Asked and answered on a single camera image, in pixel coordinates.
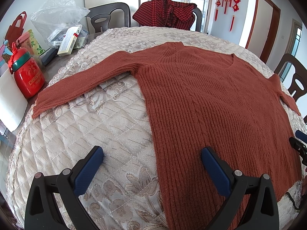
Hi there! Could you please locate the beige quilted table cover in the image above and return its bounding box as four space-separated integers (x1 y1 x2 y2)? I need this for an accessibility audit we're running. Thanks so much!
7 26 306 229

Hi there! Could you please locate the white paper sheet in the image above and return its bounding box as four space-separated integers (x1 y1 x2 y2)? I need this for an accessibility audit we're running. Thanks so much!
0 70 28 132

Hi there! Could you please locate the clear plastic bag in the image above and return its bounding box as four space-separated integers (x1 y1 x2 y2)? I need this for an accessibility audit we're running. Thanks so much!
30 0 90 48

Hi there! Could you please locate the brown wooden door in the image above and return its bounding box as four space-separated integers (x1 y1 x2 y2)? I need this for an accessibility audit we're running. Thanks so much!
246 0 281 63

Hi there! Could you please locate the rust orange knit sweater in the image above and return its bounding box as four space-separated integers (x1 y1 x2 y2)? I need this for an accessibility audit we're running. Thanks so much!
33 42 302 229

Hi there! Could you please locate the white and red box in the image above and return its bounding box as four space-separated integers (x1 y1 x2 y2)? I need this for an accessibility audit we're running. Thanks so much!
57 24 82 56

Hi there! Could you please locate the red Christmas water bottle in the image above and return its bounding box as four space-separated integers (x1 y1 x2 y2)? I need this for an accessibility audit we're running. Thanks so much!
8 42 45 99

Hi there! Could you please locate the floral patterned packet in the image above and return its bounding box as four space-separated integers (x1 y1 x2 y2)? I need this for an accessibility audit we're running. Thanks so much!
16 29 45 56

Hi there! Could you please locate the red checked garment on chair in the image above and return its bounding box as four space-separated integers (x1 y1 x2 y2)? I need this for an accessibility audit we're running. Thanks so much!
132 0 197 30

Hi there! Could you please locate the red gift bag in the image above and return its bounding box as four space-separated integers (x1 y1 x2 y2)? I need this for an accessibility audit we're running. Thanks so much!
5 11 27 46

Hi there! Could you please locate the dark flat box on table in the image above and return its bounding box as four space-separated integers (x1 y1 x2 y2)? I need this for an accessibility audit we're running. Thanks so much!
40 48 58 66

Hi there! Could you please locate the dark chair behind red garment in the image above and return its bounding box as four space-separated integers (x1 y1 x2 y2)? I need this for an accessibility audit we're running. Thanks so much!
192 7 202 32

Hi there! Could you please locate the grey plastic chair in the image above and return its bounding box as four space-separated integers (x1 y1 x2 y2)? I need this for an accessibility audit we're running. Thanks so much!
86 2 131 33

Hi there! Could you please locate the dark brown wooden chair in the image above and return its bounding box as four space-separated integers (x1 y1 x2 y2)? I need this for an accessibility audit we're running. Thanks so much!
274 53 306 102

